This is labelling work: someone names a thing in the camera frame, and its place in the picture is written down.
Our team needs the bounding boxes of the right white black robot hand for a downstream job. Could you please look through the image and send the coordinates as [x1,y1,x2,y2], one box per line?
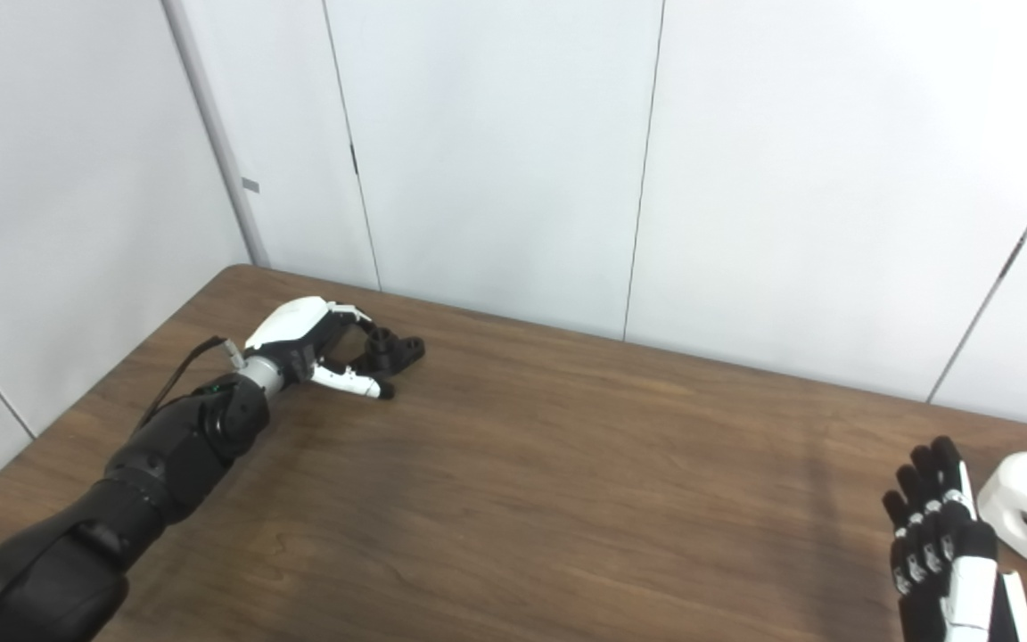
[882,436,1027,642]

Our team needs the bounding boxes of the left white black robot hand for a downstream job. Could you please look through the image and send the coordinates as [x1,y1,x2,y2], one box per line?
[244,297,396,400]

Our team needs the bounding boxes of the black plastic holder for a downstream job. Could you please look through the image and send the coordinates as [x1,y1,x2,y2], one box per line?
[353,326,426,375]

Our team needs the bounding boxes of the grey wall corner post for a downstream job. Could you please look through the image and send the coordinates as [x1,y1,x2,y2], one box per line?
[161,0,271,267]

